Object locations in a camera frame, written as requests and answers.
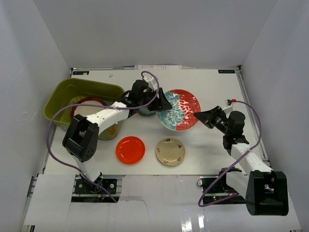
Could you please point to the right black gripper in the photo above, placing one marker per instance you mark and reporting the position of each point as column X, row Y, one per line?
column 208, row 117

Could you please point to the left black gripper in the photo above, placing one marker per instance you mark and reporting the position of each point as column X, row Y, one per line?
column 156, row 101

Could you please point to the teal and red floral plate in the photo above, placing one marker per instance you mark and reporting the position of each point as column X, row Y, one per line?
column 181, row 116

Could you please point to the red rimmed cream plate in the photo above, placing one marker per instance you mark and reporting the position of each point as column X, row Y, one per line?
column 87, row 110

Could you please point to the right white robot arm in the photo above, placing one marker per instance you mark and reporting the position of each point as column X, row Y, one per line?
column 264, row 190

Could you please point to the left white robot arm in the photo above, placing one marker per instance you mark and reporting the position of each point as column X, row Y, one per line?
column 81, row 138

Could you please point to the olive green plastic bin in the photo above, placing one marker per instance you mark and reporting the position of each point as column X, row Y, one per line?
column 72, row 91

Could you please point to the small blue patterned dish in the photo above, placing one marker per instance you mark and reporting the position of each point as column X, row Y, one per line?
column 146, row 112

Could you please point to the right blue table label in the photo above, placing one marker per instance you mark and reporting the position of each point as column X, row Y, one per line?
column 226, row 71

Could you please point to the blue table label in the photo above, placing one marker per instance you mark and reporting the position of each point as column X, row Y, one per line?
column 80, row 73
column 226, row 71

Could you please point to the cream floral plate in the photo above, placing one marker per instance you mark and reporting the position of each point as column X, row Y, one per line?
column 170, row 151

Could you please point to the orange plate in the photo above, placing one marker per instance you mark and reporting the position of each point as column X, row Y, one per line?
column 130, row 150

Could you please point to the left blue table label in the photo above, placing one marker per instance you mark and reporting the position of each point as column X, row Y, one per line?
column 80, row 73

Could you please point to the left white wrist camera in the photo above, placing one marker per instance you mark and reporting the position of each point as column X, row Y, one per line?
column 151, row 82

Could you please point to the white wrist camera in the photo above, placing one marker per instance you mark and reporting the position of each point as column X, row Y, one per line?
column 151, row 82
column 229, row 102

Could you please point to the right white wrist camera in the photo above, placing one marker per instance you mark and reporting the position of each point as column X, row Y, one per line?
column 229, row 102

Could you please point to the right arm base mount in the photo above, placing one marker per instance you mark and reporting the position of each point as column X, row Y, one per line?
column 220, row 193

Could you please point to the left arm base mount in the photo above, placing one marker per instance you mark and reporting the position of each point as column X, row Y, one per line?
column 85, row 192

